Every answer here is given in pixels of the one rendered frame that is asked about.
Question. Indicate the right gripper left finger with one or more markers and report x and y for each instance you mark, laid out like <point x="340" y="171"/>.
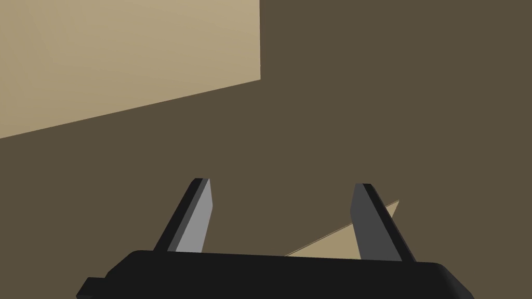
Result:
<point x="192" y="222"/>

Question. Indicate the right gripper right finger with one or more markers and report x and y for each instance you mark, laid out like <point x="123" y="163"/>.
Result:
<point x="376" y="230"/>

